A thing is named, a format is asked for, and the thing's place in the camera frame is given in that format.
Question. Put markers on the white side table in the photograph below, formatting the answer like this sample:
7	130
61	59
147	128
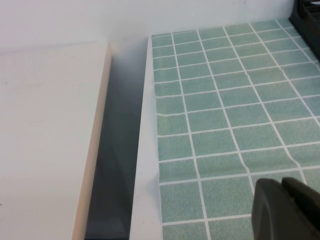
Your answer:
45	125

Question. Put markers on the black dish rack drip tray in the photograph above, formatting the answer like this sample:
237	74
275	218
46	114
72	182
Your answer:
308	28

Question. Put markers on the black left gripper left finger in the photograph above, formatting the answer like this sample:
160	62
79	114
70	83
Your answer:
271	215

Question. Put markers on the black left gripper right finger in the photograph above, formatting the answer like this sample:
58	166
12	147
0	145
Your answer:
308	212

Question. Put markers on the green checked tablecloth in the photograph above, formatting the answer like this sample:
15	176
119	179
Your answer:
212	112

